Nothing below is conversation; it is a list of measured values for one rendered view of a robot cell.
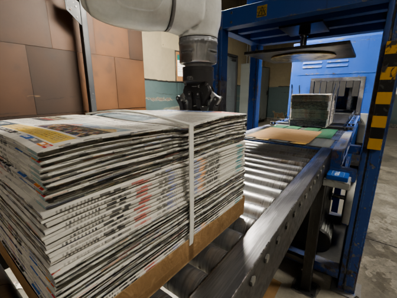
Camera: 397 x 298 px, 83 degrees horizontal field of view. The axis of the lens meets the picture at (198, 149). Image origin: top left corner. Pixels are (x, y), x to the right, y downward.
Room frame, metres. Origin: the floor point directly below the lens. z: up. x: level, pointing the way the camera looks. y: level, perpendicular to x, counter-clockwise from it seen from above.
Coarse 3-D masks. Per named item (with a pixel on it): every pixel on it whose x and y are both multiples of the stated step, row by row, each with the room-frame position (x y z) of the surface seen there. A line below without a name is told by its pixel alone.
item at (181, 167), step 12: (120, 120) 0.38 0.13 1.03; (132, 120) 0.38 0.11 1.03; (144, 120) 0.39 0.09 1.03; (156, 120) 0.39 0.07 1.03; (180, 132) 0.31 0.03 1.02; (180, 144) 0.31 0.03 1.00; (180, 156) 0.31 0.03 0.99; (180, 168) 0.31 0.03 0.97; (180, 180) 0.30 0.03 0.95; (180, 192) 0.30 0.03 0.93; (180, 204) 0.30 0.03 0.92; (180, 216) 0.30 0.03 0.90; (180, 228) 0.29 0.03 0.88; (180, 240) 0.30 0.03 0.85
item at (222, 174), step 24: (192, 120) 0.37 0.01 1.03; (216, 120) 0.38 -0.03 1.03; (240, 120) 0.45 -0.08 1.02; (216, 144) 0.38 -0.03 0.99; (240, 144) 0.44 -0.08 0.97; (216, 168) 0.38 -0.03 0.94; (240, 168) 0.44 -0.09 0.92; (216, 192) 0.37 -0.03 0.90; (240, 192) 0.44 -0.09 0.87; (216, 216) 0.38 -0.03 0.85
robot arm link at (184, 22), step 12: (180, 0) 0.49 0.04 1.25; (192, 0) 0.50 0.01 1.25; (204, 0) 0.52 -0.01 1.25; (216, 0) 0.53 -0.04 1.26; (180, 12) 0.50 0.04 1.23; (192, 12) 0.51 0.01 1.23; (204, 12) 0.52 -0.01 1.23; (216, 12) 0.53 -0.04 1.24; (180, 24) 0.51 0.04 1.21; (192, 24) 0.52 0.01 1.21; (204, 24) 0.52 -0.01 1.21; (216, 24) 0.54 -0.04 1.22; (180, 36) 0.55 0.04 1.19; (216, 36) 0.55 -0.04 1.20
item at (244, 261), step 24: (312, 168) 0.80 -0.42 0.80; (288, 192) 0.59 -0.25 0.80; (312, 192) 0.72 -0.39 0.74; (264, 216) 0.46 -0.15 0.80; (288, 216) 0.47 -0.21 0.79; (240, 240) 0.37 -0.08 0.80; (264, 240) 0.37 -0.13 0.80; (288, 240) 0.49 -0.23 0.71; (240, 264) 0.31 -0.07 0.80; (264, 264) 0.35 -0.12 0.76; (216, 288) 0.27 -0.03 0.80; (240, 288) 0.27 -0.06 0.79; (264, 288) 0.36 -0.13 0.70
